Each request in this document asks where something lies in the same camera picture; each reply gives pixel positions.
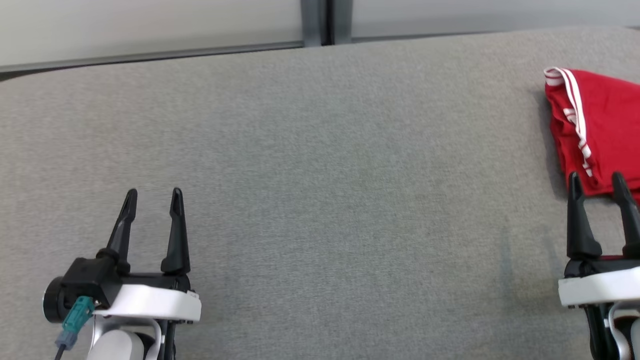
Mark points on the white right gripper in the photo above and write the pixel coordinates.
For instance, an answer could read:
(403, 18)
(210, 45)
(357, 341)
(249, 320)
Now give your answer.
(600, 290)

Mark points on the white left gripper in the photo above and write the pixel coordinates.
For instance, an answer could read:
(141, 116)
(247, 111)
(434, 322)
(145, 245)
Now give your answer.
(150, 302)

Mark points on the red shirt with white sleeves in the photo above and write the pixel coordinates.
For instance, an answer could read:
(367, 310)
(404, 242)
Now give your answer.
(610, 125)

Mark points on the grey baseboard strip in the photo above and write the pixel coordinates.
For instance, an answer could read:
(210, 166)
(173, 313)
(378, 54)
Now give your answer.
(150, 55)
(500, 31)

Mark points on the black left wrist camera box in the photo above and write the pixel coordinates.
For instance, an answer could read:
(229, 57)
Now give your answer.
(82, 282)

